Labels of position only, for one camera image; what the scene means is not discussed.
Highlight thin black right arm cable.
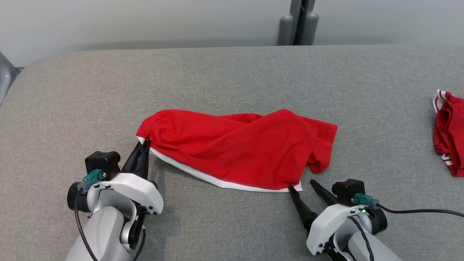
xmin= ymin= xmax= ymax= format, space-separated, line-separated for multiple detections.
xmin=347 ymin=203 xmax=464 ymax=261

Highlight red Bulls basketball jersey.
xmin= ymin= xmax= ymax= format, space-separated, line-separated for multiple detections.
xmin=432 ymin=90 xmax=464 ymax=177

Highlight red shorts with white trim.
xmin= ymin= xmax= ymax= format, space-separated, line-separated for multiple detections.
xmin=136 ymin=109 xmax=338 ymax=192

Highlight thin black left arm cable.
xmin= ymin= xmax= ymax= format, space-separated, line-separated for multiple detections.
xmin=74 ymin=188 xmax=98 ymax=261

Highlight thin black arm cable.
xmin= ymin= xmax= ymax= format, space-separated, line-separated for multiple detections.
xmin=74 ymin=188 xmax=98 ymax=261
xmin=347 ymin=203 xmax=464 ymax=261

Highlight teal cable connector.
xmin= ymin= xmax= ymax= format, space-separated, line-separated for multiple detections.
xmin=352 ymin=193 xmax=380 ymax=210
xmin=77 ymin=169 xmax=104 ymax=192

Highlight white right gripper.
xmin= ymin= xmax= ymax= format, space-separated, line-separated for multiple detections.
xmin=288 ymin=179 xmax=366 ymax=256

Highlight grey metal frame leg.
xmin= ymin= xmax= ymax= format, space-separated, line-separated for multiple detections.
xmin=0 ymin=53 xmax=18 ymax=105

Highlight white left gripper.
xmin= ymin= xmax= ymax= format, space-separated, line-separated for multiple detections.
xmin=87 ymin=138 xmax=164 ymax=215

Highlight grey partition post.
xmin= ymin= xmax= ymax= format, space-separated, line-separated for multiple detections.
xmin=277 ymin=0 xmax=319 ymax=46

